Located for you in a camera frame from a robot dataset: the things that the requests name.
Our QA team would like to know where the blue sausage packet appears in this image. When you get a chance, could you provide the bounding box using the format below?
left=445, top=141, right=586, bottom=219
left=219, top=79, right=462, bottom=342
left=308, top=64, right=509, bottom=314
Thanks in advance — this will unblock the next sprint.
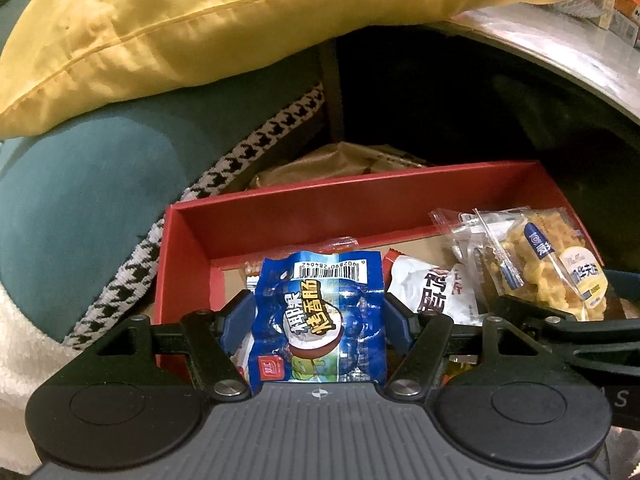
left=247, top=250, right=388, bottom=396

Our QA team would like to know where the red cardboard box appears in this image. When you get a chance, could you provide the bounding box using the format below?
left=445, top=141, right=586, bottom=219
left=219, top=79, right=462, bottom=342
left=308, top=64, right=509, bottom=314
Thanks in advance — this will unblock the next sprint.
left=152, top=160, right=588, bottom=386

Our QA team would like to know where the teal sofa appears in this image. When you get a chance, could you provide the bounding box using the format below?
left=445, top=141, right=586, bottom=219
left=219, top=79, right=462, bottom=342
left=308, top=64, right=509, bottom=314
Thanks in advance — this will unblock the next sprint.
left=0, top=0, right=326, bottom=346

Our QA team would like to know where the brown paper bag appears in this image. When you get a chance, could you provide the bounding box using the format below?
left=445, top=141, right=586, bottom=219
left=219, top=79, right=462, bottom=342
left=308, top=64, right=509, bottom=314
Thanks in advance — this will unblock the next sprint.
left=250, top=142, right=431, bottom=191

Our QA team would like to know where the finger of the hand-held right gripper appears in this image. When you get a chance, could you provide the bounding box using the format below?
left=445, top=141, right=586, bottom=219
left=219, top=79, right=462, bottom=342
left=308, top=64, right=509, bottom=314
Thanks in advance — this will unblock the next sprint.
left=602, top=269, right=640, bottom=295
left=492, top=295, right=640, bottom=376

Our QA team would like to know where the dark round coffee table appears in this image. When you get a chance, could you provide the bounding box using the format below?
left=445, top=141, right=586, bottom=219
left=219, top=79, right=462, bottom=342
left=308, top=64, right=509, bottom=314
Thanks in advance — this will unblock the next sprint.
left=320, top=0, right=640, bottom=281

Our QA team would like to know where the white fleece blanket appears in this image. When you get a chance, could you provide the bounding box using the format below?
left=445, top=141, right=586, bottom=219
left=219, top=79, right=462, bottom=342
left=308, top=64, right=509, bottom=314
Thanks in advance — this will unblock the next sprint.
left=0, top=287, right=86, bottom=461

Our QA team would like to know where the yellow pillow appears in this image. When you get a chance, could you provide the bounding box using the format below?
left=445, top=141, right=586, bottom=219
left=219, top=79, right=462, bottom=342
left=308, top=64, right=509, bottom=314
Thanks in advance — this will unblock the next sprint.
left=0, top=0, right=581, bottom=136

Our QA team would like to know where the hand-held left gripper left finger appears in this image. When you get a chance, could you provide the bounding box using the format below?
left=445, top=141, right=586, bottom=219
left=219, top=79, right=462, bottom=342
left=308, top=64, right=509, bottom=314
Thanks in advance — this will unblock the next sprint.
left=45, top=290, right=256, bottom=403

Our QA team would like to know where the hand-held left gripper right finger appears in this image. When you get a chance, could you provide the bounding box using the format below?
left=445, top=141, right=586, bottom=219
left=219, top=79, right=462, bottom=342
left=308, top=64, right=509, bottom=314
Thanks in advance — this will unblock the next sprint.
left=382, top=292, right=586, bottom=403

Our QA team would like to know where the white snack packet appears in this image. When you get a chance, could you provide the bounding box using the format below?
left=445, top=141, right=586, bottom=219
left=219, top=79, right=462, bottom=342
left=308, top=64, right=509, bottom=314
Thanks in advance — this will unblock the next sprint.
left=385, top=250, right=483, bottom=328

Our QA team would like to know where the yellow crisp snack packet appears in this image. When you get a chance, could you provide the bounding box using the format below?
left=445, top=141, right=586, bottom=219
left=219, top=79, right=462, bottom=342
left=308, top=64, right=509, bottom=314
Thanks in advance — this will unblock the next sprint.
left=475, top=206, right=611, bottom=323

